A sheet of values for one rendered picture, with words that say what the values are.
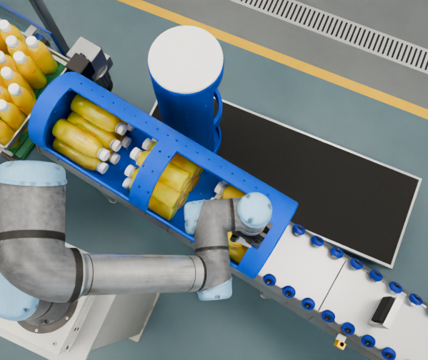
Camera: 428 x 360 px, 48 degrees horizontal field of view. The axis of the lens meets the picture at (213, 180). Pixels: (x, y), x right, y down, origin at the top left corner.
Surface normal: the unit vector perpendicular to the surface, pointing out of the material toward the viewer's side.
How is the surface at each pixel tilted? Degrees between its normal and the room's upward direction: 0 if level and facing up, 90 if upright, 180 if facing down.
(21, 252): 14
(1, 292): 7
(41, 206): 38
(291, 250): 0
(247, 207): 0
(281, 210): 28
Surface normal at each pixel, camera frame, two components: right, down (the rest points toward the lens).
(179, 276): 0.60, -0.01
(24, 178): 0.18, -0.32
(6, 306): -0.02, -0.14
